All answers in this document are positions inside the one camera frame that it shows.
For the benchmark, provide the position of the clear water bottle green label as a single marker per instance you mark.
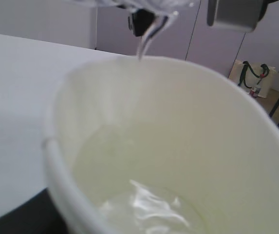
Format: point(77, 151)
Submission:
point(148, 18)

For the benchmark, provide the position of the white paper cup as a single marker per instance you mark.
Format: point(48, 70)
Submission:
point(160, 146)

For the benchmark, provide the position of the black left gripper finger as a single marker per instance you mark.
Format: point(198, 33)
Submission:
point(36, 216)

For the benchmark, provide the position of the small can on floor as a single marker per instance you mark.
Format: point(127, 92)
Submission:
point(254, 91)

